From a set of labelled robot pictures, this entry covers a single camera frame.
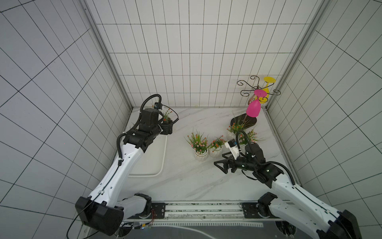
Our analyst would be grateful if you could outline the potted gypsophila right front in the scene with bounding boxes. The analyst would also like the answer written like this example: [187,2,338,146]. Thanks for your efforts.
[238,129,264,145]

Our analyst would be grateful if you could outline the potted gypsophila pink centre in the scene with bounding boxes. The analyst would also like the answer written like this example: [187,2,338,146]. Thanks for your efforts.
[186,131,209,162]

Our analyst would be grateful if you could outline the potted gypsophila small centre-right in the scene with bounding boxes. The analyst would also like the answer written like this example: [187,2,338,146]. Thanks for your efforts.
[209,135,226,158]

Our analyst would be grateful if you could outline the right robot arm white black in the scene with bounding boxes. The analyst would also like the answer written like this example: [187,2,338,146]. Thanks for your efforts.
[214,141,362,239]

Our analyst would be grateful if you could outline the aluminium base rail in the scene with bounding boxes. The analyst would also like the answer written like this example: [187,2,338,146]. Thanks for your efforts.
[106,200,280,226]

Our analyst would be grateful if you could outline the black metal glass rack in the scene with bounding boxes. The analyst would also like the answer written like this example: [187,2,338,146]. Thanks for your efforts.
[230,75,281,129]

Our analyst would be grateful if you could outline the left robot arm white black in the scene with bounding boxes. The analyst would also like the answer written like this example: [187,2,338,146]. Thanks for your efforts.
[75,94,164,236]

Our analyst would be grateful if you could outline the potted gypsophila right back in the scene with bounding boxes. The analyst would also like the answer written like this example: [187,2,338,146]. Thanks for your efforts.
[227,114,248,139]

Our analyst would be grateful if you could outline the white storage tray box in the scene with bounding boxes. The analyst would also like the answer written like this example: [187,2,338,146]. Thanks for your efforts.
[129,134,168,178]

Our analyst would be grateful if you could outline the pink wine glass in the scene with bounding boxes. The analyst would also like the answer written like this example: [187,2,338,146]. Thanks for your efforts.
[246,89,267,118]

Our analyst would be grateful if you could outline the yellow wine glass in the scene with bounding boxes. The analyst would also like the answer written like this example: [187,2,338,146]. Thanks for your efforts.
[259,76,276,104]

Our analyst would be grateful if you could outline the potted gypsophila red-orange front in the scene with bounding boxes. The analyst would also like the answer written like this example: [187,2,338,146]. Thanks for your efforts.
[161,109,173,124]

